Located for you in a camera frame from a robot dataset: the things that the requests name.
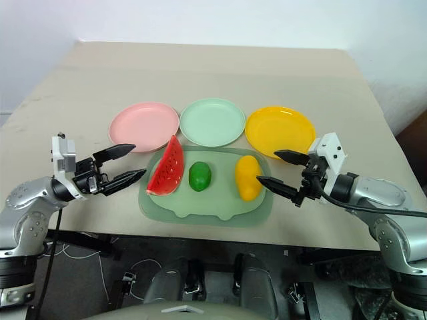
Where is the red watermelon slice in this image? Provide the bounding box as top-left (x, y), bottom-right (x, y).
top-left (145, 135), bottom-right (185, 196)

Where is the grey robot left leg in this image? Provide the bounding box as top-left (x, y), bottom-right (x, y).
top-left (143, 256), bottom-right (189, 305)

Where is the grey robot torso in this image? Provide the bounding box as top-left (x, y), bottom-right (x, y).
top-left (83, 301), bottom-right (278, 320)

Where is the yellow mango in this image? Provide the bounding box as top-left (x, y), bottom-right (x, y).
top-left (234, 155), bottom-right (263, 202)

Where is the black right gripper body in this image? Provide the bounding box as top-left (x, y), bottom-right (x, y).
top-left (294, 159), bottom-right (330, 208)

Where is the yellow plate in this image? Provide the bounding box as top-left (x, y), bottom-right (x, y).
top-left (244, 106), bottom-right (317, 161)

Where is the pink plate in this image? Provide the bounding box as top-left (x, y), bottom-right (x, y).
top-left (108, 101), bottom-right (180, 154)

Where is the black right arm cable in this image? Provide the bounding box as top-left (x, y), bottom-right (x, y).
top-left (315, 178), bottom-right (427, 219)

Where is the grey robot right leg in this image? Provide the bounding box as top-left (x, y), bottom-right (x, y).
top-left (235, 253), bottom-right (280, 319)

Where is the white floor cable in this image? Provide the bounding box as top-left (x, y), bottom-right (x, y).
top-left (46, 244), bottom-right (161, 304)

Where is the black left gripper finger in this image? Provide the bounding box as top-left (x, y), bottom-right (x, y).
top-left (93, 143), bottom-right (137, 165)
top-left (101, 169), bottom-right (147, 197)

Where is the grey robot leg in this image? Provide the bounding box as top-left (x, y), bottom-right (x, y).
top-left (143, 256), bottom-right (189, 305)
top-left (235, 253), bottom-right (280, 319)

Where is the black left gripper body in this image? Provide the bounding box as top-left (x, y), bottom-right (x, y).
top-left (72, 157), bottom-right (110, 195)

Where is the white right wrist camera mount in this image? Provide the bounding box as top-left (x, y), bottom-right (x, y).
top-left (308, 132), bottom-right (348, 199)

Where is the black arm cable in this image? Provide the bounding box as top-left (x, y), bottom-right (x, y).
top-left (31, 205), bottom-right (63, 320)
top-left (315, 178), bottom-right (427, 219)

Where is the green lime toy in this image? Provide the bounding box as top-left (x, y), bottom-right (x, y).
top-left (188, 161), bottom-right (212, 193)

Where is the light green plate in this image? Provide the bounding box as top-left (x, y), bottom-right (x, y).
top-left (179, 97), bottom-right (246, 148)

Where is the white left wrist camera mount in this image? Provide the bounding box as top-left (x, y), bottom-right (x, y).
top-left (51, 132), bottom-right (87, 201)

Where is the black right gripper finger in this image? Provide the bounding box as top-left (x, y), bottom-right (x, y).
top-left (274, 149), bottom-right (311, 167)
top-left (256, 175), bottom-right (300, 201)

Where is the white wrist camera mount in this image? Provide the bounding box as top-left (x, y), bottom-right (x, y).
top-left (51, 132), bottom-right (87, 201)
top-left (308, 132), bottom-right (348, 199)

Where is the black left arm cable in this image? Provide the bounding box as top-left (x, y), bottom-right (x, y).
top-left (31, 205), bottom-right (63, 320)

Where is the green tray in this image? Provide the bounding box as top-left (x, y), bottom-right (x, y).
top-left (137, 145), bottom-right (276, 229)

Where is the black table frame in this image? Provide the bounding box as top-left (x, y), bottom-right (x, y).
top-left (45, 229), bottom-right (121, 263)

